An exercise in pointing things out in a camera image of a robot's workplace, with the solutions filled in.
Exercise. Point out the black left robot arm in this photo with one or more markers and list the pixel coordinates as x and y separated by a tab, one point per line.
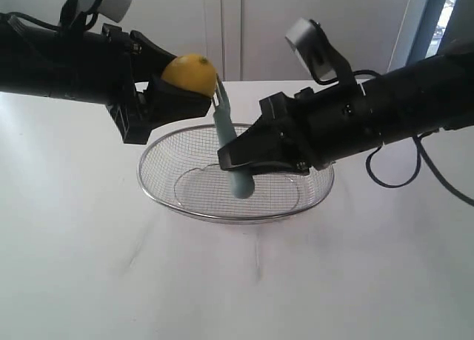
32	61

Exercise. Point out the oval metal mesh basket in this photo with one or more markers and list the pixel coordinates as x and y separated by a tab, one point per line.
180	171

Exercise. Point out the teal handled vegetable peeler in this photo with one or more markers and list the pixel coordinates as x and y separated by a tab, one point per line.
242	184

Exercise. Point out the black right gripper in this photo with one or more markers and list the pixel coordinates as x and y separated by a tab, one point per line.
313	129

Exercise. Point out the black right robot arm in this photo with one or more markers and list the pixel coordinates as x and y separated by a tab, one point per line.
433	93

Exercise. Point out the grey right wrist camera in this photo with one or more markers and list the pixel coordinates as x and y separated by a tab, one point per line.
325	64

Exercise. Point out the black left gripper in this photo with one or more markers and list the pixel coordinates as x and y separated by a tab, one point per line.
104	69

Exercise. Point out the yellow lemon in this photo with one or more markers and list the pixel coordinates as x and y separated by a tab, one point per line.
192	72

